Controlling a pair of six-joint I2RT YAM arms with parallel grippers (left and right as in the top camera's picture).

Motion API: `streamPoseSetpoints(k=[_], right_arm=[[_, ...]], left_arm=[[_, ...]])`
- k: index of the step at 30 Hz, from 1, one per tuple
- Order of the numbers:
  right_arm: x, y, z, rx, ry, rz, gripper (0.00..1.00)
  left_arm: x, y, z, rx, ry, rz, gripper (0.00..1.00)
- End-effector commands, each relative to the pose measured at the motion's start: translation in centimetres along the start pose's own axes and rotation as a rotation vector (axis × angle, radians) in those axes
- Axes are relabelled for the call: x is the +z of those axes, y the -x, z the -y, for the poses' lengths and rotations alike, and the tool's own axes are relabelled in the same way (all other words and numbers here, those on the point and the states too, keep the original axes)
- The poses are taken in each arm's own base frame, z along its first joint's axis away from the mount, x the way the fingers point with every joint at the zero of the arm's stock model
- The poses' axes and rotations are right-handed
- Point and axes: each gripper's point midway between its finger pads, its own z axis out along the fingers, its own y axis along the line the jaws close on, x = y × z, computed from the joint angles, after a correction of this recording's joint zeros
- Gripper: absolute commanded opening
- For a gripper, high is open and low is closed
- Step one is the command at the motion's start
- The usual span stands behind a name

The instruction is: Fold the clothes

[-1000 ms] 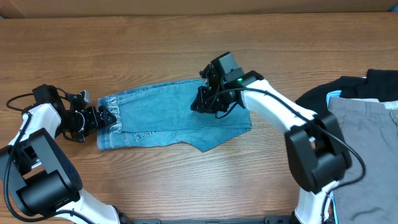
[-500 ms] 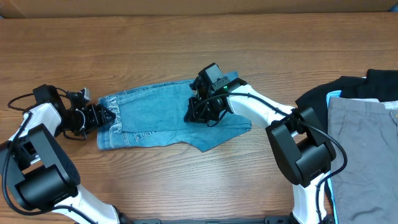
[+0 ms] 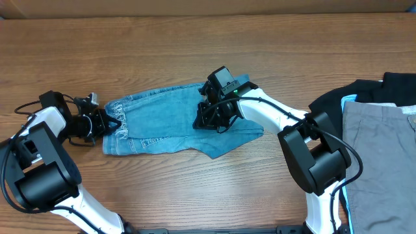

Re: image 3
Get cardboard backboard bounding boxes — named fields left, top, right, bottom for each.
left=1, top=0, right=415, bottom=19

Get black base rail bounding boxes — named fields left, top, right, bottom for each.
left=136, top=225, right=309, bottom=234

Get black garment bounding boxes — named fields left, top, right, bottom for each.
left=309, top=72, right=415, bottom=137

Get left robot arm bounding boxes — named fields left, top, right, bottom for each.
left=1, top=91, right=137, bottom=234

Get grey garment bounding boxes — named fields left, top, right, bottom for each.
left=343, top=102, right=415, bottom=233

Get bright blue garment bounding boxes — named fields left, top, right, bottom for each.
left=341, top=94, right=357, bottom=234

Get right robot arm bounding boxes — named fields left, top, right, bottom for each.
left=193, top=66, right=351, bottom=233

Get light blue jeans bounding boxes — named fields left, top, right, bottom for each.
left=103, top=83, right=264, bottom=159

